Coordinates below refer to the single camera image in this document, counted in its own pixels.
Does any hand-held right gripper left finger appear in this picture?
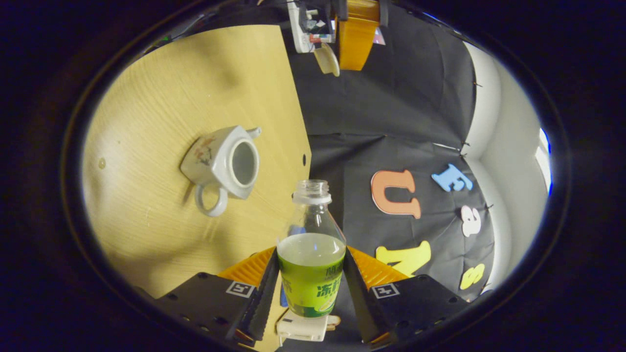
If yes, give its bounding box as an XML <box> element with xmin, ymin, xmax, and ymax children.
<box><xmin>147</xmin><ymin>247</ymin><xmax>280</xmax><ymax>346</ymax></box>

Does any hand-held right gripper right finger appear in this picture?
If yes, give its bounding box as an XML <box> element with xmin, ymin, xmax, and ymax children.
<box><xmin>342</xmin><ymin>247</ymin><xmax>473</xmax><ymax>346</ymax></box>

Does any white teacup lid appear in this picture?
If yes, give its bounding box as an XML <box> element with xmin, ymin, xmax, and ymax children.
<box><xmin>313</xmin><ymin>43</ymin><xmax>340</xmax><ymax>77</ymax></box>

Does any clear water bottle green label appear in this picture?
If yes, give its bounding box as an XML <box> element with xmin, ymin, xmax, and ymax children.
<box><xmin>276</xmin><ymin>180</ymin><xmax>347</xmax><ymax>318</ymax></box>

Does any white ceramic teacup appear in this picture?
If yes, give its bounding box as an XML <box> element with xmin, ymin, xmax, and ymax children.
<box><xmin>180</xmin><ymin>126</ymin><xmax>262</xmax><ymax>217</ymax></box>

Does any white toaster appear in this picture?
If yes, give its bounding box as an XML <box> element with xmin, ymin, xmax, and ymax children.
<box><xmin>276</xmin><ymin>309</ymin><xmax>328</xmax><ymax>342</ymax></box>

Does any white side table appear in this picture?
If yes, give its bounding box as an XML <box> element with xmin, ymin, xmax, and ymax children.
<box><xmin>288</xmin><ymin>0</ymin><xmax>338</xmax><ymax>53</ymax></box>

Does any black backdrop cloth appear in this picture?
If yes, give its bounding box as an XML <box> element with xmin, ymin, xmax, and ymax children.
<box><xmin>274</xmin><ymin>0</ymin><xmax>495</xmax><ymax>350</ymax></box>

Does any ceiling light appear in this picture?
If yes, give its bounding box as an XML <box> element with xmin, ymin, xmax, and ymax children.
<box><xmin>537</xmin><ymin>128</ymin><xmax>552</xmax><ymax>195</ymax></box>

